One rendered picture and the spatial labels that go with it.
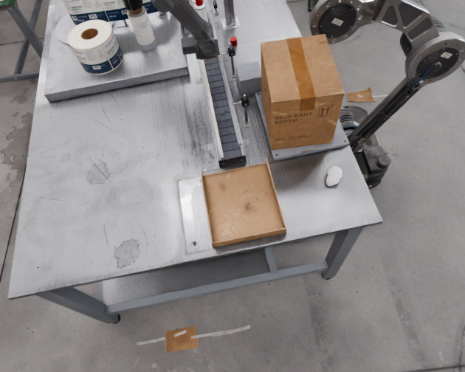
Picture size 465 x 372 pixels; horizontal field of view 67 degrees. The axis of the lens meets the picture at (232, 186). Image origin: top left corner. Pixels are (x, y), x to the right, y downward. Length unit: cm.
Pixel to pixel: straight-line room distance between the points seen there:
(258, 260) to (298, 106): 91
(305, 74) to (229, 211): 55
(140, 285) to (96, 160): 71
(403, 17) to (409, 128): 124
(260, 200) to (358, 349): 104
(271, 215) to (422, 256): 120
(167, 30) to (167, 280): 126
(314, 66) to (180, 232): 75
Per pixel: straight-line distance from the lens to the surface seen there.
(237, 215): 128
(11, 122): 330
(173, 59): 178
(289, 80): 126
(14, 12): 292
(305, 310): 203
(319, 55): 135
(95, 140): 164
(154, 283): 191
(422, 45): 172
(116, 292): 197
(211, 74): 166
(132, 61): 184
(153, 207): 136
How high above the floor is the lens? 199
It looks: 60 degrees down
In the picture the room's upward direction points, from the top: 10 degrees counter-clockwise
